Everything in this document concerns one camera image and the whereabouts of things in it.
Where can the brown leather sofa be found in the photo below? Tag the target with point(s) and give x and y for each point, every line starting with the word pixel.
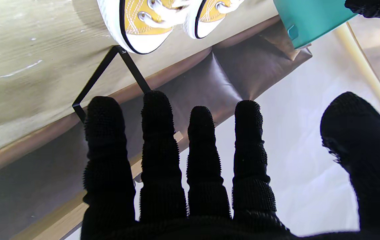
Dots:
pixel 210 76

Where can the brown sofa cushion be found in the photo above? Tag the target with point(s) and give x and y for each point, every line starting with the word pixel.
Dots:
pixel 278 45

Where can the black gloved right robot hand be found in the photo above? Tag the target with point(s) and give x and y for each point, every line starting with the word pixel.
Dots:
pixel 163 200

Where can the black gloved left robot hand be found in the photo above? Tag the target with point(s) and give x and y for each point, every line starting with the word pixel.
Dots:
pixel 376 8

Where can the yellow canvas sneaker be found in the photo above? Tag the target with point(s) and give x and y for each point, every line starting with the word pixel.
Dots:
pixel 143 33
pixel 210 23

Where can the green plastic basket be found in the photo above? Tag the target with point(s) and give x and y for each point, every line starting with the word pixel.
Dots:
pixel 310 20

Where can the small wooden stand black legs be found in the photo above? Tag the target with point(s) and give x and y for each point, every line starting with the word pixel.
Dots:
pixel 133 70

